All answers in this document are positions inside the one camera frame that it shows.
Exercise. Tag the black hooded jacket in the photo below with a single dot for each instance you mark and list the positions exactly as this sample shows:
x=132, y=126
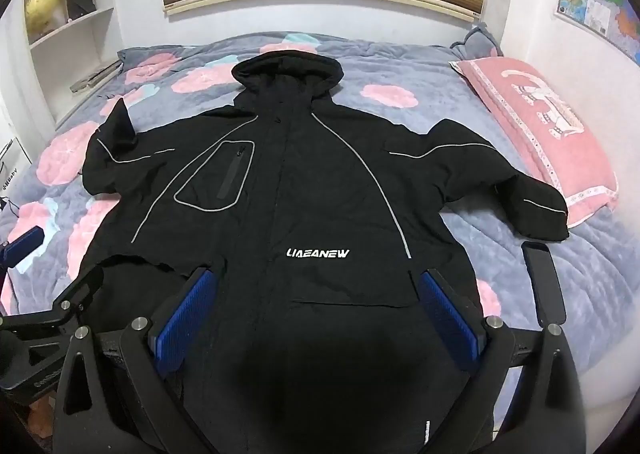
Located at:
x=300, y=174

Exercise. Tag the black smartphone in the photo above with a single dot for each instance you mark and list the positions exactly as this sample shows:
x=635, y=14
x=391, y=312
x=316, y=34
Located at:
x=544, y=284

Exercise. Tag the stack of flat books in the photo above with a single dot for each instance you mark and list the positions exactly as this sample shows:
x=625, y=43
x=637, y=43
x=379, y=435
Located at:
x=95, y=74

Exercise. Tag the grey pillow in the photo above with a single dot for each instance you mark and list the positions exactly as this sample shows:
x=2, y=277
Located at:
x=480, y=42

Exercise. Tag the grey floral blanket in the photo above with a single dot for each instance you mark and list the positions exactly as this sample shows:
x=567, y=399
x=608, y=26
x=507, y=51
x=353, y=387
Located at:
x=400, y=79

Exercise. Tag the yellow ball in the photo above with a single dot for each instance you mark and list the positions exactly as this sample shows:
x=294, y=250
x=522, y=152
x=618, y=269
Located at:
x=42, y=9

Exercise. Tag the pink printed pillow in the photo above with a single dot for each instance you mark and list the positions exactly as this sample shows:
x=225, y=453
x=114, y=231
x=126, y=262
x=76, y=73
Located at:
x=540, y=134

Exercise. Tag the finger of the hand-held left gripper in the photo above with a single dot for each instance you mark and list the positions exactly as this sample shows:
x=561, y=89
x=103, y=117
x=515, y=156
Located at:
x=75, y=289
x=25, y=241

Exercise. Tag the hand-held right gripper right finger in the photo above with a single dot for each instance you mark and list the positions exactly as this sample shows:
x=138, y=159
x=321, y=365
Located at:
x=447, y=321

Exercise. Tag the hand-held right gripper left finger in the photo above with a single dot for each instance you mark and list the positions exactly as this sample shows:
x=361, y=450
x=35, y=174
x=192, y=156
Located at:
x=184, y=319

